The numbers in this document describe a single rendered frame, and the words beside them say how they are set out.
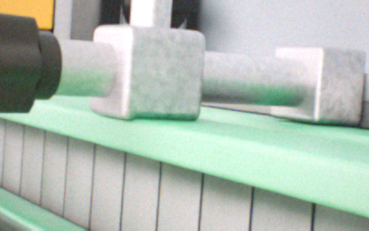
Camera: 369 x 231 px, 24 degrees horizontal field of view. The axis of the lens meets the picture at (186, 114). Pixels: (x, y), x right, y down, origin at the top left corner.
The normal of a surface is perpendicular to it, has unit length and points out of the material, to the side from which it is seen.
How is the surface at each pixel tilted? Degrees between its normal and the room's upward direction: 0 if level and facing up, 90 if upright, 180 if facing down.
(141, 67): 90
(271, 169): 0
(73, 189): 0
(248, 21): 0
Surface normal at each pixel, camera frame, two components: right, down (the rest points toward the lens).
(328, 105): 0.50, 0.08
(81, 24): -0.86, -0.04
